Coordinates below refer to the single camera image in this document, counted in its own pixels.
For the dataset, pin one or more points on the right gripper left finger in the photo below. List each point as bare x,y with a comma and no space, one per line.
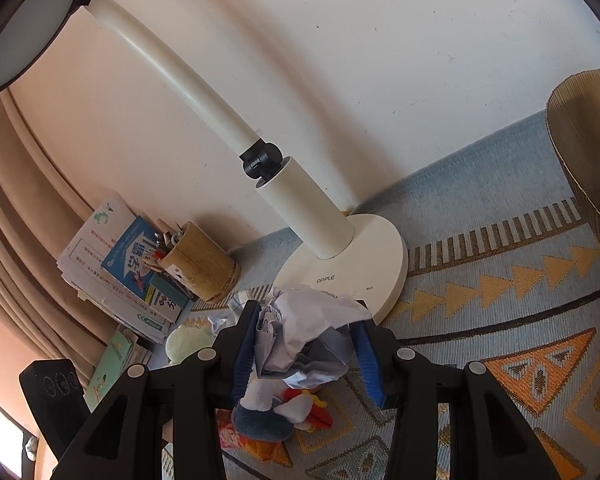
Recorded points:
122,438

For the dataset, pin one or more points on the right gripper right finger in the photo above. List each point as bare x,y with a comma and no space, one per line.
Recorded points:
490,439

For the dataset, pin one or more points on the large printed paper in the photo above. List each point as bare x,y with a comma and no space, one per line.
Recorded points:
303,341

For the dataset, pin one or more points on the pastel caterpillar plush toy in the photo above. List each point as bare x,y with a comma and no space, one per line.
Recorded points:
185,341

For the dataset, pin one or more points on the stack of books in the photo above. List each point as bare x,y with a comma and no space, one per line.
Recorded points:
107,263

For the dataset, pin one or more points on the white blue duck plush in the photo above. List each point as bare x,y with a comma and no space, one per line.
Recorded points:
270,411

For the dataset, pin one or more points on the orange red patterned cloth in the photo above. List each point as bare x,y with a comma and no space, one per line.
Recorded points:
275,452

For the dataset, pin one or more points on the patterned woven tablecloth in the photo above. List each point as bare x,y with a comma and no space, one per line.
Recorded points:
503,269

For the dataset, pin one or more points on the beige curtain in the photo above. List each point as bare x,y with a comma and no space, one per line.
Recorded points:
40,214

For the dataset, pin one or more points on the pens and pencils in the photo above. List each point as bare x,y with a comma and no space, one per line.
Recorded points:
165,240

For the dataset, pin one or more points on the bamboo pen holder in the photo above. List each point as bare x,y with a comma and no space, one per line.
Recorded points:
201,265

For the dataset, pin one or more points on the gold ribbed bowl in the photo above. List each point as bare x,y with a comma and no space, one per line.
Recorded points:
572,118

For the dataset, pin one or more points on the cream desk lamp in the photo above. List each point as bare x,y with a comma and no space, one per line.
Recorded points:
361,255

